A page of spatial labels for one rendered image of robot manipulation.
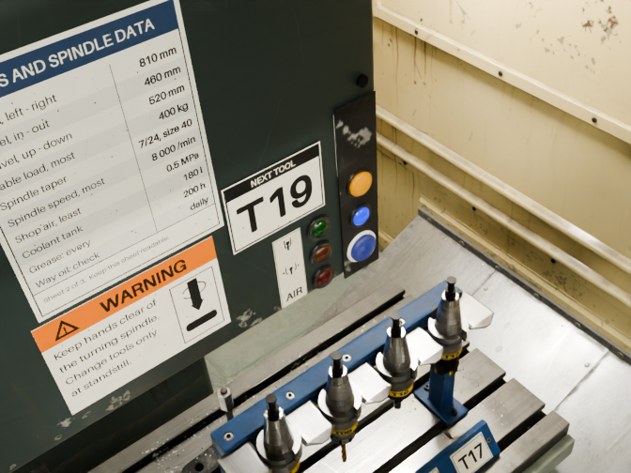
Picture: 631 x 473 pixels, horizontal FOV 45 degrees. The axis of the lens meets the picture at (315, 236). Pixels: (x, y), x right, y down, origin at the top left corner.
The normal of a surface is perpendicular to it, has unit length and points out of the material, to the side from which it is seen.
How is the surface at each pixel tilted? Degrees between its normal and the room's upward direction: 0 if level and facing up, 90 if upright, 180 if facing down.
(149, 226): 90
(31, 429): 90
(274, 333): 0
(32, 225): 90
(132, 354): 90
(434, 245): 24
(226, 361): 0
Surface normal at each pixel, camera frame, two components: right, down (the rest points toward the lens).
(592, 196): -0.79, 0.45
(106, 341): 0.61, 0.50
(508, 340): -0.39, -0.49
